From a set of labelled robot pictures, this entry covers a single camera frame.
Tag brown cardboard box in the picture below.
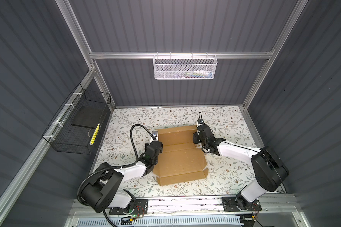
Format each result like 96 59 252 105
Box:
152 125 209 186

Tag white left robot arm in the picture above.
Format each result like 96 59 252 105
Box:
77 141 163 213

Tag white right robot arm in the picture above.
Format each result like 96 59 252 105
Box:
193 122 289 210

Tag yellow marker pen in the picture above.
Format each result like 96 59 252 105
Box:
90 124 100 146

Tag items in white basket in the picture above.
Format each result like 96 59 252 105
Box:
176 70 214 79

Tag black foam pad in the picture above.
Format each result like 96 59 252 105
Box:
71 107 106 129

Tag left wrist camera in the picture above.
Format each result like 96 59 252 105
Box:
150 130 158 142

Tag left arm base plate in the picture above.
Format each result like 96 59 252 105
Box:
108 199 149 215

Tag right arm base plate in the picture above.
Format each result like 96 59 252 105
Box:
221 196 262 212

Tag black corrugated cable conduit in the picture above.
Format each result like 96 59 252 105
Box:
76 124 155 227

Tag white wire mesh basket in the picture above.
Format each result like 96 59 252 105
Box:
152 54 218 80

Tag black wire mesh basket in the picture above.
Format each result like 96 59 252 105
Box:
43 85 111 155

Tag white perforated front rail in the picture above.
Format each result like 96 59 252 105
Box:
73 215 242 227

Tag aluminium enclosure frame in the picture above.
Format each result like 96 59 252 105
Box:
0 0 310 227

